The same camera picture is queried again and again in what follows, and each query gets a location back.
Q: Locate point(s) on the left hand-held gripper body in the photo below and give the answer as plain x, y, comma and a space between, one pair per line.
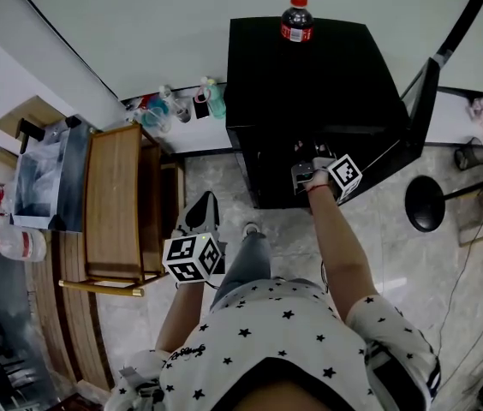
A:
190, 257

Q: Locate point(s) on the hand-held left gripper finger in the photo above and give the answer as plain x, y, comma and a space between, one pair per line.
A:
213, 210
196, 212

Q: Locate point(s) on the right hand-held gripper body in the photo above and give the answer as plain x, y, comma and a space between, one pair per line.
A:
344, 174

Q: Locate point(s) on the black fridge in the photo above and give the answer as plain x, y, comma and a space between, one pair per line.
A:
310, 88

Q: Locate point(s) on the person's left forearm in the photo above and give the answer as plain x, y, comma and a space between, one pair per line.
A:
181, 311

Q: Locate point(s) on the person's right forearm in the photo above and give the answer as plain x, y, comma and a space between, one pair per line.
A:
338, 246

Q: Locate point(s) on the person's right hand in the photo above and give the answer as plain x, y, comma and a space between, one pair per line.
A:
316, 179

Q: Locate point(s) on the person's white shoe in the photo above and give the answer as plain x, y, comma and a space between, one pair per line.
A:
251, 228

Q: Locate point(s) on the person's grey jeans leg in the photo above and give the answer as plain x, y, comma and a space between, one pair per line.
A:
246, 263

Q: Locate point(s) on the wooden chair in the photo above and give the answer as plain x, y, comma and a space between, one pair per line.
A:
113, 199

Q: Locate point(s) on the black round stand base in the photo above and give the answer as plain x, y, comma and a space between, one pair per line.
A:
425, 204

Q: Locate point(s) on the green bottle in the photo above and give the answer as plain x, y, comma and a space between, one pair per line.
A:
216, 101

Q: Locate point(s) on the black phone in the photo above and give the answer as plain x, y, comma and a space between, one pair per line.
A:
200, 109

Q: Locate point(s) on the blue plastic cup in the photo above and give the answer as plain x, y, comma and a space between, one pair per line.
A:
155, 116

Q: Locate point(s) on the cola bottle red cap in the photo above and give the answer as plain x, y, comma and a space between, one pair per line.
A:
296, 22

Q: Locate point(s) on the black stand pole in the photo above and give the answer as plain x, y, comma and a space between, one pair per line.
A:
477, 186

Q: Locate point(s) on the white star print shirt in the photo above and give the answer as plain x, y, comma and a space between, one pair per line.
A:
293, 345

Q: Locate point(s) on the pink cloth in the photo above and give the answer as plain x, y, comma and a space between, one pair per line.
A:
480, 111

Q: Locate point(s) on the clear plastic storage box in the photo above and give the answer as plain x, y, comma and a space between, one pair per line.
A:
40, 178

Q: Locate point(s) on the large clear bottle red label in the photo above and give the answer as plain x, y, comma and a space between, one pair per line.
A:
19, 243

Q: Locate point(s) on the black desk clamp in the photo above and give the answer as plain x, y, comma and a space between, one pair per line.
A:
29, 132

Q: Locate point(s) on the black curved pipe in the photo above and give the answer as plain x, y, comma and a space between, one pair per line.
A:
468, 15

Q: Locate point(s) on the light wooden side table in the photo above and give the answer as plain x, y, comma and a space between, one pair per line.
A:
23, 114

